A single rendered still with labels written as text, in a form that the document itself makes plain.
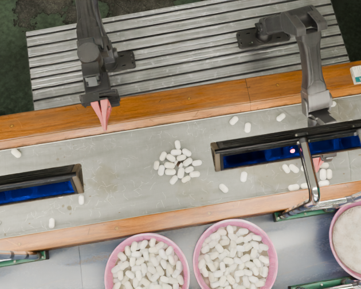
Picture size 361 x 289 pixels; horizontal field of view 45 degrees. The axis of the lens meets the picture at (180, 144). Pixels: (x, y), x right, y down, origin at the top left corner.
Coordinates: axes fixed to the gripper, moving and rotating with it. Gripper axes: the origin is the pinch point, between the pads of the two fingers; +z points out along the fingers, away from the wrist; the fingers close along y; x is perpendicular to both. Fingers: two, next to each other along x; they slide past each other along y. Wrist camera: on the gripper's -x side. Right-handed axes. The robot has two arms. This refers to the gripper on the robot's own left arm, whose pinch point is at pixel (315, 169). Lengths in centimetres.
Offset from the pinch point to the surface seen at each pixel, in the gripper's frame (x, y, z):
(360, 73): 18.1, 22.3, -24.4
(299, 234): -7.4, -8.1, 20.1
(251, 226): -9.9, -24.9, 11.3
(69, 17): 137, -91, -37
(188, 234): -3.2, -45.1, 15.8
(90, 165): 11, -74, -9
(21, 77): 115, -120, -13
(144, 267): -14, -61, 17
